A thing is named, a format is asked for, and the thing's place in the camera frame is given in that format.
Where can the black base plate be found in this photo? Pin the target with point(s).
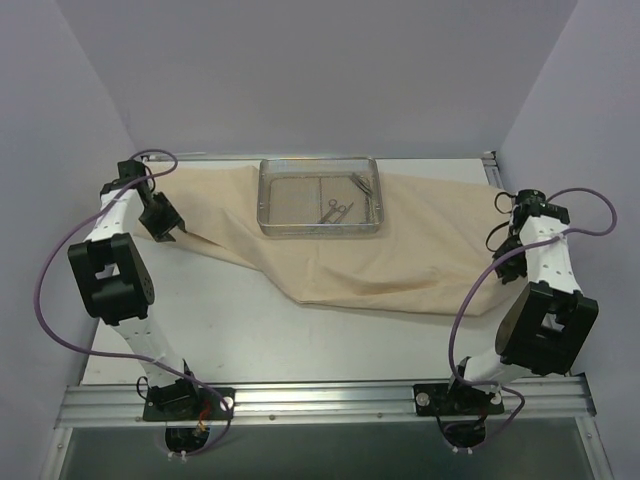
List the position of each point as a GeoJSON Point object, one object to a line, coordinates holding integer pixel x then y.
{"type": "Point", "coordinates": [181, 402]}
{"type": "Point", "coordinates": [443, 400]}

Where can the beige cloth wrap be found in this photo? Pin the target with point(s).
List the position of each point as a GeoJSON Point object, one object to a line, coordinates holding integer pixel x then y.
{"type": "Point", "coordinates": [426, 256]}

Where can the steel surgical scissors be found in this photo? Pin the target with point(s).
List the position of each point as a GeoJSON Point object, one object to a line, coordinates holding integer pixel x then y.
{"type": "Point", "coordinates": [336, 212]}

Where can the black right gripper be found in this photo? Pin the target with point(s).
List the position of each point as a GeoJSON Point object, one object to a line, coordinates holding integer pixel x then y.
{"type": "Point", "coordinates": [507, 262]}

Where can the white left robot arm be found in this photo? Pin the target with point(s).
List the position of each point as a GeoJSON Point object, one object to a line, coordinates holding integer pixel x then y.
{"type": "Point", "coordinates": [116, 286]}

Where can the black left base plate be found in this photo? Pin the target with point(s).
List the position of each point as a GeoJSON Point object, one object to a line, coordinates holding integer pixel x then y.
{"type": "Point", "coordinates": [181, 402]}

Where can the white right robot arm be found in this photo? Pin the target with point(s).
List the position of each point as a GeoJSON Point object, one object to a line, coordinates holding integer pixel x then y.
{"type": "Point", "coordinates": [548, 323]}

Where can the aluminium table edge rail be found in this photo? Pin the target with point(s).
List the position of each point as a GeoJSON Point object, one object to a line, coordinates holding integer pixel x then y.
{"type": "Point", "coordinates": [492, 170]}

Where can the aluminium front rail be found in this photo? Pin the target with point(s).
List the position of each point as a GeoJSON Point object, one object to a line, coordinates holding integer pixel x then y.
{"type": "Point", "coordinates": [119, 405]}

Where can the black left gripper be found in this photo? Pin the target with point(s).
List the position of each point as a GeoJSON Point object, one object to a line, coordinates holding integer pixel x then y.
{"type": "Point", "coordinates": [163, 220]}

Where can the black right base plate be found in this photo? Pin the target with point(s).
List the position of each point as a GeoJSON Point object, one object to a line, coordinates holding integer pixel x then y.
{"type": "Point", "coordinates": [443, 400]}

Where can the steel forceps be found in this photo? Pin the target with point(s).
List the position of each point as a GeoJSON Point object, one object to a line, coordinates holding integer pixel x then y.
{"type": "Point", "coordinates": [362, 184]}

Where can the wire mesh instrument tray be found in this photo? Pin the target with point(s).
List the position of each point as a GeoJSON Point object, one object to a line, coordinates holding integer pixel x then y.
{"type": "Point", "coordinates": [293, 194]}

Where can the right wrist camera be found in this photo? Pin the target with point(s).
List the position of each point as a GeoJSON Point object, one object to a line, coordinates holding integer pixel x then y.
{"type": "Point", "coordinates": [526, 198]}

